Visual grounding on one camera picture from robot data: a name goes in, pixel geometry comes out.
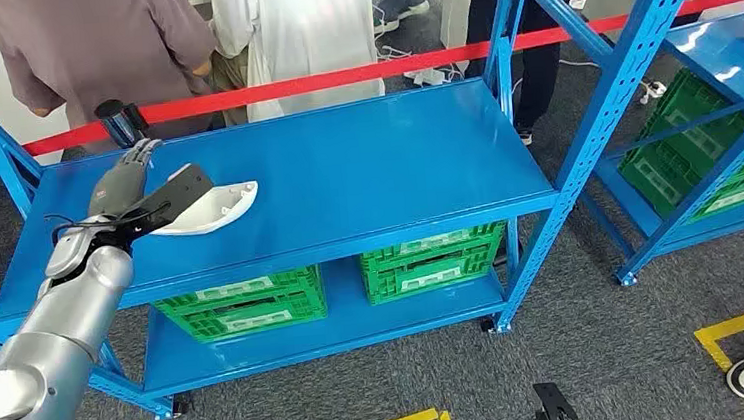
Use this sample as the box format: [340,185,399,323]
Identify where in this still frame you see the white plastic car part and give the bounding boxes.
[147,180,262,239]

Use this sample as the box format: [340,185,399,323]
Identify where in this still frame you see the red barrier belt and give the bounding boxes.
[0,0,744,177]

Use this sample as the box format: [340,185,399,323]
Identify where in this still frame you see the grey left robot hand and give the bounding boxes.
[82,136,169,221]

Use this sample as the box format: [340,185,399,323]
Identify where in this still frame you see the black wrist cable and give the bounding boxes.
[44,203,176,248]

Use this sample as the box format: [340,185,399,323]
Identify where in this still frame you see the blue metal shelf rack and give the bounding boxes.
[0,0,744,420]
[561,0,744,291]

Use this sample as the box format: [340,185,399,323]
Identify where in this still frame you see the black bracket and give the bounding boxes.
[531,379,582,420]

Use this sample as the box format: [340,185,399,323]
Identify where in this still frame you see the black chrome stanchion post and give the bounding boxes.
[93,96,152,151]

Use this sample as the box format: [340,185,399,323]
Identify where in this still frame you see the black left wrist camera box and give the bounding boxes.
[117,160,219,242]

